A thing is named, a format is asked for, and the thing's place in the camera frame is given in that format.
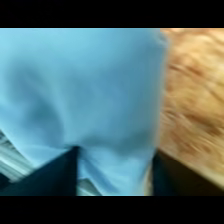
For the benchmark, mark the light blue shirt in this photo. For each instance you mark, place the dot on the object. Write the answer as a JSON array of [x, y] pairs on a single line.
[[86, 90]]

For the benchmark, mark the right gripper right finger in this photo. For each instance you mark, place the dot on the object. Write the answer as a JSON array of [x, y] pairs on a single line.
[[173, 180]]

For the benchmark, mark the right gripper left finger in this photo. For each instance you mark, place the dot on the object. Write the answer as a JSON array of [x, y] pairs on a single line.
[[50, 176]]

